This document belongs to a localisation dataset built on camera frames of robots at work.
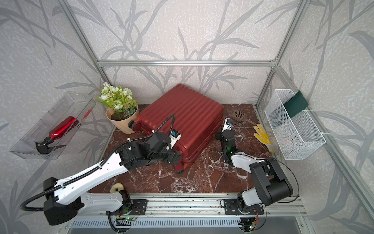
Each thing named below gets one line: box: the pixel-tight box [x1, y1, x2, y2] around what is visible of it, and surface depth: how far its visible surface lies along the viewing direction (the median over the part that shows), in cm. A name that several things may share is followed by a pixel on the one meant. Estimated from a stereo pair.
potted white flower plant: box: [97, 82, 140, 135], surface depth 89 cm
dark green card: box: [282, 90, 309, 118], surface depth 72 cm
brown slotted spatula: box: [230, 109, 256, 125], surface depth 114 cm
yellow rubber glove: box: [253, 123, 276, 154], surface depth 104 cm
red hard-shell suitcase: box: [128, 84, 225, 174], surface depth 86 cm
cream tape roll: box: [109, 182, 125, 194], surface depth 79 cm
